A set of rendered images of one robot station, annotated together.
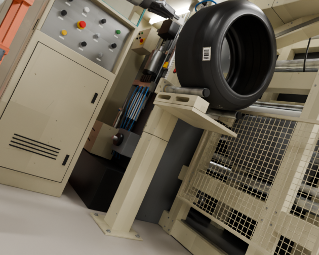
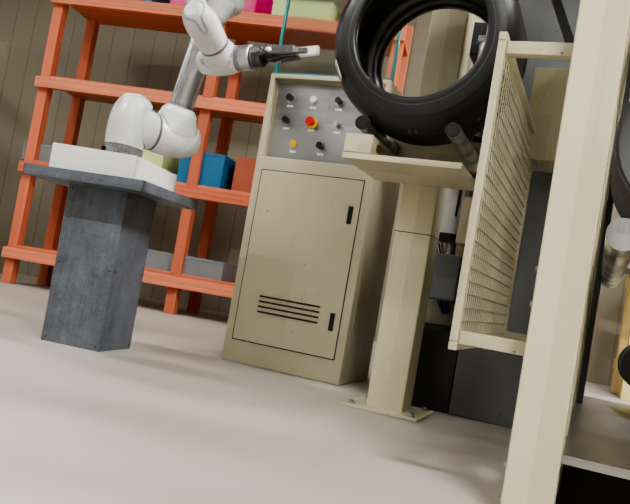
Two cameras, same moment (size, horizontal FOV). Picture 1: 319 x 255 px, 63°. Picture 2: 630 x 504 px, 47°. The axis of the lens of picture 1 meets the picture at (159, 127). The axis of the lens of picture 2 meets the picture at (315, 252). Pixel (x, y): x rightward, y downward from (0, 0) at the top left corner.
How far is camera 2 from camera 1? 1.91 m
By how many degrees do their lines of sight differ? 56
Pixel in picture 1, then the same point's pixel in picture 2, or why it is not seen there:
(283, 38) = not seen: outside the picture
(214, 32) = (339, 37)
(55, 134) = (308, 285)
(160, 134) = (409, 226)
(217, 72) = (362, 85)
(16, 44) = not seen: hidden behind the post
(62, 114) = (310, 253)
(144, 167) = (394, 290)
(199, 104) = (352, 144)
